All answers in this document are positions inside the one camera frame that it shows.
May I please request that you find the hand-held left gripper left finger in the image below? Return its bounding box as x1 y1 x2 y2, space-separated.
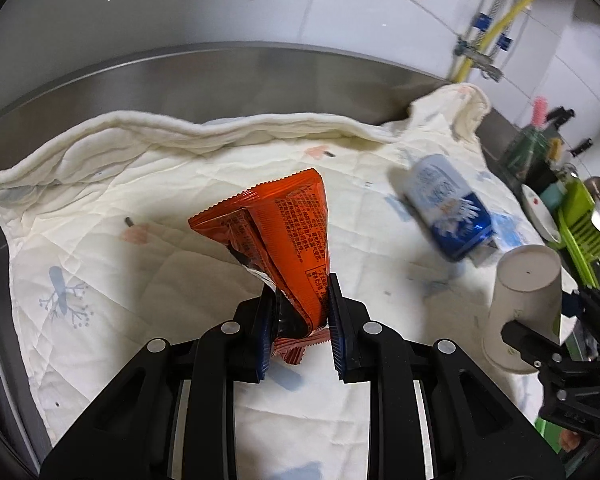
40 287 281 480

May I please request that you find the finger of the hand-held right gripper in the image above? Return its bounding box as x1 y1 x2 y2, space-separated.
500 320 565 370
560 286 600 333

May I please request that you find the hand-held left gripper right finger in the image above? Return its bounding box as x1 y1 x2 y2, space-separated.
325 272 567 480

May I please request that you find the white paper cup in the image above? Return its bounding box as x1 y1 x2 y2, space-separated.
481 244 563 373

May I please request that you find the orange snack packet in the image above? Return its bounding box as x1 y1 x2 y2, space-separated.
187 167 333 363

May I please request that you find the green dish rack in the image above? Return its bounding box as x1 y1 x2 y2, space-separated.
552 180 600 303

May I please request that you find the white plate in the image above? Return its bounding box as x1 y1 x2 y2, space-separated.
520 184 563 242

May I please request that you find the teal bottle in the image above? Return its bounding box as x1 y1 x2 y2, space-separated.
539 181 566 206

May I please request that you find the blue and white can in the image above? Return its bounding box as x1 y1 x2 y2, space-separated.
397 154 495 262

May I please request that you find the green utensil holder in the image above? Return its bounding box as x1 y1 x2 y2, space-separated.
502 125 551 181

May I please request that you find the pink brush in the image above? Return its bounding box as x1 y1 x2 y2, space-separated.
530 96 548 128

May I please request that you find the cream quilted cloth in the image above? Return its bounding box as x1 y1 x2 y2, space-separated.
0 82 576 446

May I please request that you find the metal valve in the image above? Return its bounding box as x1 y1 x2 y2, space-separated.
452 35 504 83

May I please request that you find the flexible metal pipe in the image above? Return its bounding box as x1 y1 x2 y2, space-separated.
472 0 515 56

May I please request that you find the yellow hose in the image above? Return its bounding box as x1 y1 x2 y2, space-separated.
452 0 556 83

